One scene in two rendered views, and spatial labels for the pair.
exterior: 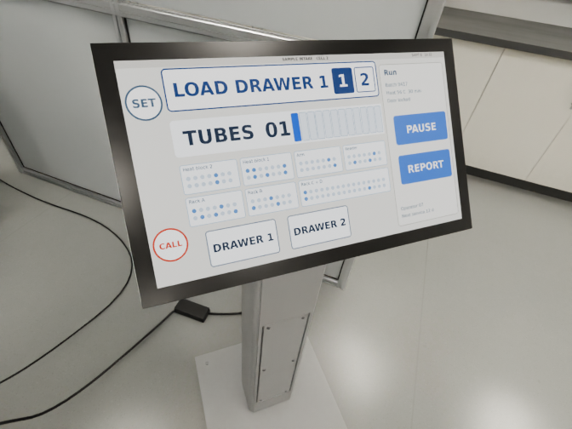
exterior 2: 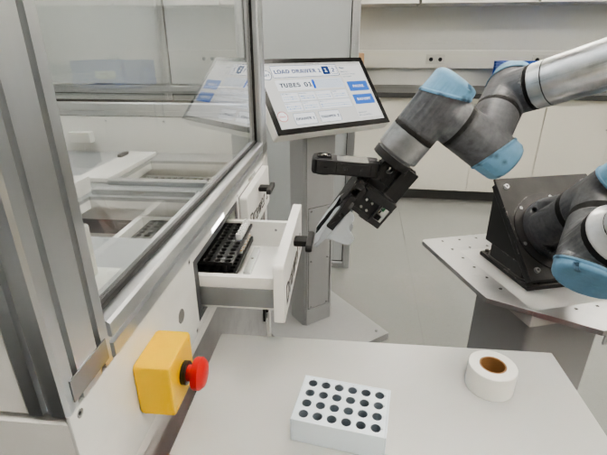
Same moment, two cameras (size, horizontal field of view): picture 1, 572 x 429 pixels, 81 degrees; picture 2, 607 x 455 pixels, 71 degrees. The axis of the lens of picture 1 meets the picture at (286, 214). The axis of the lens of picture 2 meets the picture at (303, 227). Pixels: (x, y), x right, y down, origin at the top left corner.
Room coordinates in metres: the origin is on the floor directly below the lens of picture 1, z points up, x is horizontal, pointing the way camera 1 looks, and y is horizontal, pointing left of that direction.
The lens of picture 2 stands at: (-1.25, 0.29, 1.25)
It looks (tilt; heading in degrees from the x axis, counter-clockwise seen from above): 23 degrees down; 352
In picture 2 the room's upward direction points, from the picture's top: straight up
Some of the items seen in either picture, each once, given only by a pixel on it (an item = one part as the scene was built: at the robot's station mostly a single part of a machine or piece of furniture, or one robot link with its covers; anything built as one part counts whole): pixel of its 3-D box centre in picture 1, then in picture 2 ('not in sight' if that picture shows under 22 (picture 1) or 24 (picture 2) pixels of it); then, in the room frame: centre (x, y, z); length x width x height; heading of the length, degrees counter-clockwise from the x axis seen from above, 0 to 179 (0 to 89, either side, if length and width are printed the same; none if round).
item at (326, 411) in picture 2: not in sight; (341, 413); (-0.82, 0.17, 0.78); 0.12 x 0.08 x 0.04; 67
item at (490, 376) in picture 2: not in sight; (490, 375); (-0.78, -0.07, 0.78); 0.07 x 0.07 x 0.04
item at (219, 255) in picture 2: not in sight; (188, 254); (-0.47, 0.40, 0.87); 0.22 x 0.18 x 0.06; 76
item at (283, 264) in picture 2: not in sight; (289, 255); (-0.52, 0.21, 0.87); 0.29 x 0.02 x 0.11; 166
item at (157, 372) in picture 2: not in sight; (168, 371); (-0.81, 0.39, 0.88); 0.07 x 0.05 x 0.07; 166
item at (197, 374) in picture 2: not in sight; (194, 373); (-0.82, 0.36, 0.88); 0.04 x 0.03 x 0.04; 166
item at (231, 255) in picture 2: not in sight; (238, 242); (-0.50, 0.30, 0.90); 0.18 x 0.02 x 0.01; 166
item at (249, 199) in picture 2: not in sight; (256, 199); (-0.18, 0.25, 0.87); 0.29 x 0.02 x 0.11; 166
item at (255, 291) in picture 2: not in sight; (184, 255); (-0.47, 0.41, 0.86); 0.40 x 0.26 x 0.06; 76
